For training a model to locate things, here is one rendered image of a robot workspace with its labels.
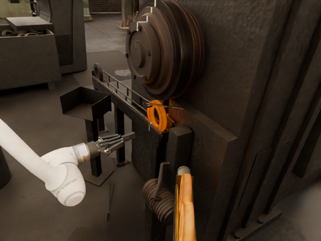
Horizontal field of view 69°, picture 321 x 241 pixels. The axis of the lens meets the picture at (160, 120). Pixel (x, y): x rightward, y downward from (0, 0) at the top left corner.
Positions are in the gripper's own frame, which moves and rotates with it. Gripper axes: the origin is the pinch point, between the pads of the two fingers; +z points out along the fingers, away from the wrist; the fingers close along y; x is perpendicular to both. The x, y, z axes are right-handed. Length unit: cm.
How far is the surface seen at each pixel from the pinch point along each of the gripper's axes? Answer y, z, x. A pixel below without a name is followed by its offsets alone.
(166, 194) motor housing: 24.8, 6.8, -21.7
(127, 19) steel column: -657, 288, -77
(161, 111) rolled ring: -4.1, 21.9, 5.7
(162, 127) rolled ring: -1.5, 20.5, -3.2
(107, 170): -57, -1, -74
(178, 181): 32.5, 8.0, -5.7
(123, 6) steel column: -649, 275, -38
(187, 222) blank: 55, -5, 5
